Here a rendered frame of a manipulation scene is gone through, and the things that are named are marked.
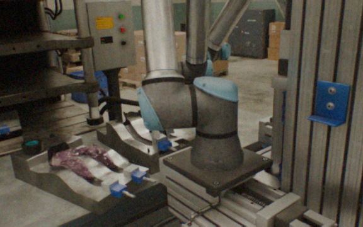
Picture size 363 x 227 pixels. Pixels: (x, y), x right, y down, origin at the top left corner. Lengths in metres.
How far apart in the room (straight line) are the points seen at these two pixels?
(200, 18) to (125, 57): 1.21
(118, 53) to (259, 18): 6.35
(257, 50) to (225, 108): 7.54
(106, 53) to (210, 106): 1.38
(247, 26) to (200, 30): 7.42
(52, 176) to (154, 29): 0.70
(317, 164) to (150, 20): 0.56
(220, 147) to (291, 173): 0.22
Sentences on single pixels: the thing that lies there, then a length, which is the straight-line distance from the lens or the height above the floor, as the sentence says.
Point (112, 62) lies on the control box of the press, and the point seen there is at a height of 1.11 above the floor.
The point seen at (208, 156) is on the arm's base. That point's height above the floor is 1.08.
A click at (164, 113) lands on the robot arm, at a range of 0.85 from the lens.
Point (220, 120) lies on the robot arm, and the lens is 0.88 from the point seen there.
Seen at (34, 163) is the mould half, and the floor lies 0.89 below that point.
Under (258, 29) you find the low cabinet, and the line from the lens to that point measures 8.34.
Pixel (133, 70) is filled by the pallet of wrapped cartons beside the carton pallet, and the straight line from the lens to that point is 5.95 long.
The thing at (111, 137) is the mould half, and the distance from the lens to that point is 1.65.
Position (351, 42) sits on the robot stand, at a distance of 0.83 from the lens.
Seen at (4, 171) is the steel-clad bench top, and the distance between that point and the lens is 1.68.
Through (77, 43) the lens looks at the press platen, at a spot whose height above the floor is 1.26.
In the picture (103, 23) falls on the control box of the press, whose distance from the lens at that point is 2.15.
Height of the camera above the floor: 1.48
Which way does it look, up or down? 19 degrees down
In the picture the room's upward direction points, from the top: 3 degrees counter-clockwise
